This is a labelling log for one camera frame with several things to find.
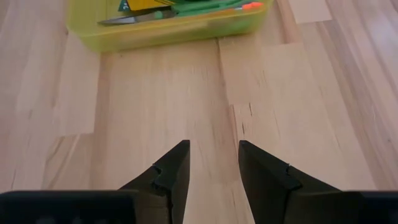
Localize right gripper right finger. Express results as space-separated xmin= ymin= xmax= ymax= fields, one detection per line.
xmin=238 ymin=139 xmax=362 ymax=224

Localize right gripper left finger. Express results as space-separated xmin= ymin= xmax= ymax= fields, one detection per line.
xmin=119 ymin=139 xmax=192 ymax=224

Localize green handled scissors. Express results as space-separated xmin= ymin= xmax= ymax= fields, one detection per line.
xmin=97 ymin=0 xmax=249 ymax=26

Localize yellow green crayon box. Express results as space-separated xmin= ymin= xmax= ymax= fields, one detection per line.
xmin=118 ymin=0 xmax=175 ymax=13

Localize pencil with orange-red cap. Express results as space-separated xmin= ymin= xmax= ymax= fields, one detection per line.
xmin=217 ymin=1 xmax=265 ymax=15

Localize transparent yellow pencil case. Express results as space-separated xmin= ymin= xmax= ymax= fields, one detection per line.
xmin=66 ymin=0 xmax=275 ymax=54

